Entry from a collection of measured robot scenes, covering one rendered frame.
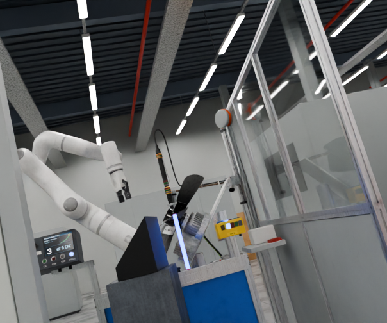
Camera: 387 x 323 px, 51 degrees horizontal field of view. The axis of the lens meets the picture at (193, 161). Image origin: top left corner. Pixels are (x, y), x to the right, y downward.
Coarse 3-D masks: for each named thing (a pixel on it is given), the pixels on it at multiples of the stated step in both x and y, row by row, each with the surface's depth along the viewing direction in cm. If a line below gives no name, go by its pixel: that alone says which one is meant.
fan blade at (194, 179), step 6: (192, 174) 271; (186, 180) 270; (192, 180) 275; (198, 180) 280; (186, 186) 275; (192, 186) 279; (198, 186) 283; (180, 192) 274; (186, 192) 278; (192, 192) 282; (180, 198) 278; (186, 198) 281
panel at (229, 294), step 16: (240, 272) 233; (192, 288) 230; (208, 288) 230; (224, 288) 231; (240, 288) 231; (192, 304) 228; (208, 304) 229; (224, 304) 229; (240, 304) 229; (112, 320) 225; (192, 320) 227; (208, 320) 227; (224, 320) 227; (240, 320) 228; (256, 320) 228
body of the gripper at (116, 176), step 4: (112, 172) 211; (116, 172) 210; (120, 172) 211; (112, 176) 213; (116, 176) 210; (120, 176) 210; (124, 176) 211; (112, 180) 214; (116, 180) 210; (120, 180) 209; (112, 184) 216; (116, 184) 211; (120, 184) 209; (124, 184) 212; (116, 188) 212; (120, 188) 209
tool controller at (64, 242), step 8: (64, 232) 229; (72, 232) 229; (40, 240) 228; (48, 240) 227; (56, 240) 227; (64, 240) 227; (72, 240) 227; (80, 240) 236; (40, 248) 226; (56, 248) 225; (64, 248) 225; (72, 248) 225; (80, 248) 232; (40, 256) 224; (48, 256) 224; (56, 256) 223; (72, 256) 223; (80, 256) 227; (40, 264) 222; (48, 264) 222; (56, 264) 222; (64, 264) 222; (72, 264) 226; (40, 272) 224; (48, 272) 228
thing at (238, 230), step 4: (228, 220) 234; (232, 220) 233; (236, 220) 233; (216, 224) 233; (220, 224) 233; (224, 224) 233; (216, 228) 235; (220, 228) 232; (232, 228) 232; (236, 228) 233; (240, 228) 233; (244, 228) 233; (216, 232) 240; (220, 232) 232; (224, 232) 232; (228, 232) 232; (232, 232) 232; (236, 232) 232; (240, 232) 232; (244, 232) 232; (220, 236) 231; (224, 236) 231; (228, 236) 232
